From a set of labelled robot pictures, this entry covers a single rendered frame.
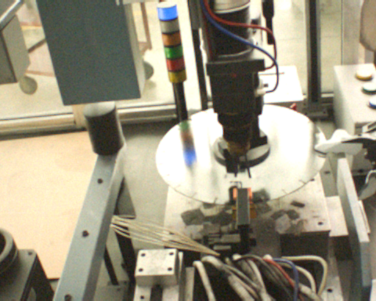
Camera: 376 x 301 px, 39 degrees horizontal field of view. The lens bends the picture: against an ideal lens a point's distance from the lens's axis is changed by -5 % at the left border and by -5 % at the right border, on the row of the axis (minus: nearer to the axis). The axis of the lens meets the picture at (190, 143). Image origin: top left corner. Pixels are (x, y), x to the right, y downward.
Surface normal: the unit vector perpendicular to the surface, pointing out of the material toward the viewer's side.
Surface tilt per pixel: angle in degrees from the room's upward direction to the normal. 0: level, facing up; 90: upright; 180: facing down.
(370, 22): 86
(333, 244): 90
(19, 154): 0
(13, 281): 0
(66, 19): 90
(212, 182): 0
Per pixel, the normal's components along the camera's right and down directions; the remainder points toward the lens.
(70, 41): -0.05, 0.57
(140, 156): -0.12, -0.82
